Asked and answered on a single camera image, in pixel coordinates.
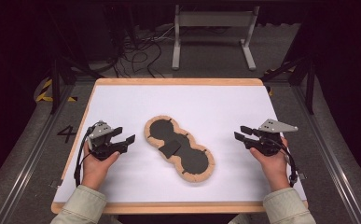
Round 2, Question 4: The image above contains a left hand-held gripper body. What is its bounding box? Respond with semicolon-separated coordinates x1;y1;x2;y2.
87;120;130;161

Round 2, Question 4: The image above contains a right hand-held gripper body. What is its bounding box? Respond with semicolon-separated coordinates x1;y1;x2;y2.
244;119;299;157

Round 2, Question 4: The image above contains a person's right hand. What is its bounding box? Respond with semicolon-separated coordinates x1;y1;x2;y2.
249;136;291;193

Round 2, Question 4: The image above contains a person's left hand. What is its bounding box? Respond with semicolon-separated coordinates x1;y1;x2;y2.
81;150;121;191

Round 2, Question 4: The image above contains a black metal stand leg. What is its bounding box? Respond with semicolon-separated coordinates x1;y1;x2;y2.
48;55;105;115
259;55;316;115

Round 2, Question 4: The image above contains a yellow black floor tape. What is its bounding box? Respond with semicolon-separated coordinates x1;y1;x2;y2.
35;78;78;104

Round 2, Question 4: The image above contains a white metal stand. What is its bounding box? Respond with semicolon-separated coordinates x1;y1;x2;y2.
171;4;261;72

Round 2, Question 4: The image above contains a right hand-held gripper black cable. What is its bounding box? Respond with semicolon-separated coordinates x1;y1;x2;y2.
274;139;299;189

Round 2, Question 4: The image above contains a hand-held gripper black cable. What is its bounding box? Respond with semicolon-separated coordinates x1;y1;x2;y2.
73;126;92;189
274;139;299;189

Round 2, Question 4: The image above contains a left hand-held gripper black cable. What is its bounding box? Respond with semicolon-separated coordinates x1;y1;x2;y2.
73;126;92;189

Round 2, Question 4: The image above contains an aluminium floor rail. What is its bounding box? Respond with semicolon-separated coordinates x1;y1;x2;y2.
0;83;77;224
292;83;361;224

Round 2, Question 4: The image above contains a tangle of black floor cables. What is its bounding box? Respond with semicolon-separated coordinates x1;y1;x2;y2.
112;26;176;79

